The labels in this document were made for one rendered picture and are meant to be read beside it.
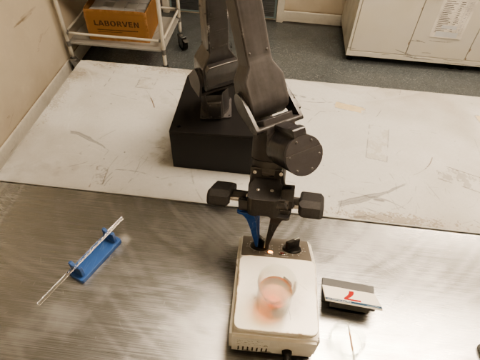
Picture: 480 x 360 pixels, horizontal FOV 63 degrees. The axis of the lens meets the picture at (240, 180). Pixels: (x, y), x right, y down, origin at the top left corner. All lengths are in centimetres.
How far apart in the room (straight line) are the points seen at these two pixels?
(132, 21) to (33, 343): 222
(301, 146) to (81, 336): 45
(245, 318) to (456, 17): 274
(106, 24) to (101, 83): 161
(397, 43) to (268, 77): 255
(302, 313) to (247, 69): 35
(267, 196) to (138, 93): 63
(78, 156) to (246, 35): 53
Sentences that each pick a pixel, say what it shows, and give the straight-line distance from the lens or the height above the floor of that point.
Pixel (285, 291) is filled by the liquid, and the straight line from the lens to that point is 56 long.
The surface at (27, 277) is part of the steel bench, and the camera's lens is 79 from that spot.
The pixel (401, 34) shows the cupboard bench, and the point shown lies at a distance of 306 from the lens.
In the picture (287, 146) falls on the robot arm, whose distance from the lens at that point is 52.
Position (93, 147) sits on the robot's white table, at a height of 90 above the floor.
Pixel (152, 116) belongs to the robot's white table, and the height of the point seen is 90.
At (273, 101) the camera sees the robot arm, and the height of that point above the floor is 119.
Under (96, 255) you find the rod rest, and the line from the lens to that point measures 76.
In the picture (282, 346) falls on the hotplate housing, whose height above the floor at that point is 95.
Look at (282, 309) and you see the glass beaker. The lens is 56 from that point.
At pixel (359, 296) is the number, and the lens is 71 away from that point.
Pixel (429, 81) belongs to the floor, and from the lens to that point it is 313.
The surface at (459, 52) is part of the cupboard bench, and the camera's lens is 324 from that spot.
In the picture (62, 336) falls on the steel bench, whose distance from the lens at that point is 72.
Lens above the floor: 153
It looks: 48 degrees down
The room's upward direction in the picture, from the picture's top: 3 degrees clockwise
